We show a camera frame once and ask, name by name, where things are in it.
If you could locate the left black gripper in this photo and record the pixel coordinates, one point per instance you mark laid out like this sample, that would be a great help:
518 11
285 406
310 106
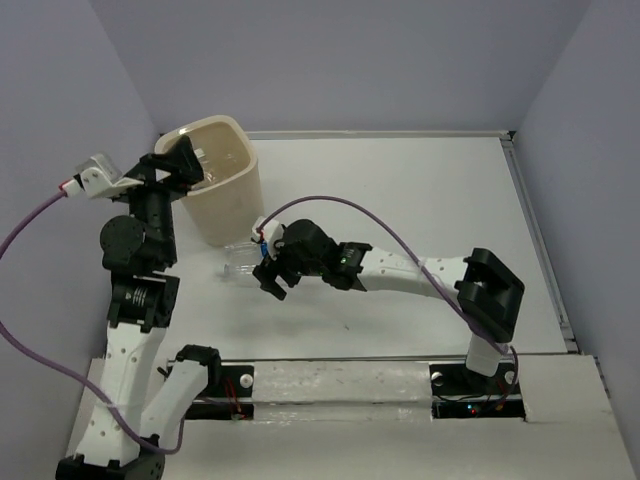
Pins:
180 159

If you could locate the beige plastic bin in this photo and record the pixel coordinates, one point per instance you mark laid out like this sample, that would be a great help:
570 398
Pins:
224 213

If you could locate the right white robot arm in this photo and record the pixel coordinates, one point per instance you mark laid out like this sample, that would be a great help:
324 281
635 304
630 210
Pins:
479 286

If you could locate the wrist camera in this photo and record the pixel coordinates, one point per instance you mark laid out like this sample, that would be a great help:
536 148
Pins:
269 232
98 177

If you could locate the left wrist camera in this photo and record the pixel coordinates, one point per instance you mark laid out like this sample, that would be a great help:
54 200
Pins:
98 177

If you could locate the white taped front rail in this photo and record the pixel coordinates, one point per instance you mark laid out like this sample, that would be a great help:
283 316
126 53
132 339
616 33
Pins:
342 391

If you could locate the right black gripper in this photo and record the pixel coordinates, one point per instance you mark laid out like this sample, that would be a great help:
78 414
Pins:
268 272

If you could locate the clear bottle without label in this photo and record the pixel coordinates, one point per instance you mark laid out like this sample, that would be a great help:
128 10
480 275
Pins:
220 165

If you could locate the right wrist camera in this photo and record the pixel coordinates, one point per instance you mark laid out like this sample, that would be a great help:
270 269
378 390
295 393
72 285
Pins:
269 232

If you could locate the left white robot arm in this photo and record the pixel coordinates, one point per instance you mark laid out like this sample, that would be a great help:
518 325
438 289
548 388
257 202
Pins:
127 434

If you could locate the clear crushed bottle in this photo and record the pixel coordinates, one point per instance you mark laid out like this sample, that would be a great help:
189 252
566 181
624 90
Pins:
240 259

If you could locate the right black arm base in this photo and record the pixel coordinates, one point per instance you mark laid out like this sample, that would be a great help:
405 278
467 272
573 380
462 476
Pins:
460 394

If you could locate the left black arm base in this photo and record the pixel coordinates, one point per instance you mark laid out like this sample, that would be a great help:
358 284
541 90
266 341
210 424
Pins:
229 400

